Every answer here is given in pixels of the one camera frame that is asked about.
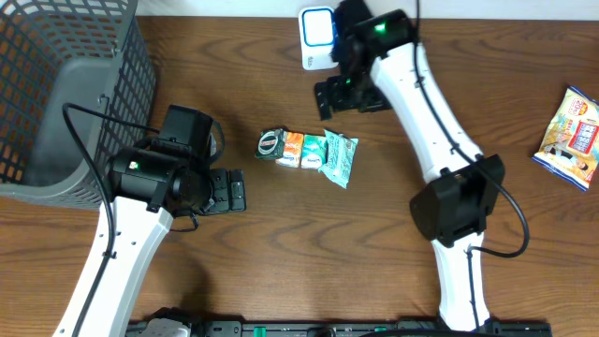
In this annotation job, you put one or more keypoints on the teal small snack packet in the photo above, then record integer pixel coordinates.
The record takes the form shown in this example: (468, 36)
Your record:
(314, 152)

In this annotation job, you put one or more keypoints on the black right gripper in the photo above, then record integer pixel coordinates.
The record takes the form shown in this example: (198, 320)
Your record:
(376, 100)

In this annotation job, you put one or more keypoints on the white barcode scanner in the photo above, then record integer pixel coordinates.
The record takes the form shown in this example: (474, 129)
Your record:
(317, 35)

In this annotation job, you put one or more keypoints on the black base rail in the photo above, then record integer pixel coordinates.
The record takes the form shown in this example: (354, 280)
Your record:
(169, 327)

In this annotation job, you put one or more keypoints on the large beige snack bag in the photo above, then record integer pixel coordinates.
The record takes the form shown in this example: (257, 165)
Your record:
(569, 148)

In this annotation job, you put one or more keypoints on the dark green round-logo packet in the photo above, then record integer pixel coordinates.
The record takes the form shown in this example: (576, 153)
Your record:
(271, 144)

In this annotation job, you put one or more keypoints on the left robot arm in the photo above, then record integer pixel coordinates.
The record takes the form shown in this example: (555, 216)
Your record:
(144, 188)

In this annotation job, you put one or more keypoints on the light green snack packet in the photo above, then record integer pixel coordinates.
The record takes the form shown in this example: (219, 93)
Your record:
(340, 156)

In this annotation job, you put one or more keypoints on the dark grey mesh plastic basket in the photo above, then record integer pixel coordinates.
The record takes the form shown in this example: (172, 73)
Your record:
(87, 52)

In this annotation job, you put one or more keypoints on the orange small snack packet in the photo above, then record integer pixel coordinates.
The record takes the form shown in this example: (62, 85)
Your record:
(292, 150)

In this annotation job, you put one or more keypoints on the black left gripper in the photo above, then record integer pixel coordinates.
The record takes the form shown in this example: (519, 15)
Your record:
(229, 190)

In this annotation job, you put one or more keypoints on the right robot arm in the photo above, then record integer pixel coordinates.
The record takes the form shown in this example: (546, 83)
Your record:
(383, 66)

